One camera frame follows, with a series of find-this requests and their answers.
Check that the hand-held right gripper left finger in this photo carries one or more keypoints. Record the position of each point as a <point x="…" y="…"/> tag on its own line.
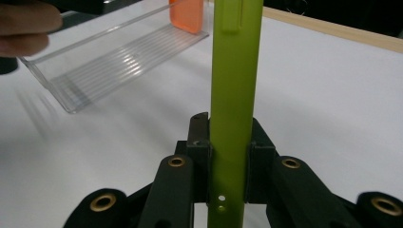
<point x="199" y="148"/>

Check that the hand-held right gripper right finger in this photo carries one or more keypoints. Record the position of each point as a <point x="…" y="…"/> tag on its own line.
<point x="259" y="152"/>

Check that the green cartoon phone case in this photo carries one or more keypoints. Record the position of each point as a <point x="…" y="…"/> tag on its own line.
<point x="234" y="95"/>

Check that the clear plastic tray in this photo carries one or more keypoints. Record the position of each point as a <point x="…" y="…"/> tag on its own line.
<point x="120" y="66"/>

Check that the orange phone case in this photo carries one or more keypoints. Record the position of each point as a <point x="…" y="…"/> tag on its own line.
<point x="187" y="15"/>

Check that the light wooden table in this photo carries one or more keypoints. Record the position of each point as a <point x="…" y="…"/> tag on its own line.
<point x="342" y="31"/>

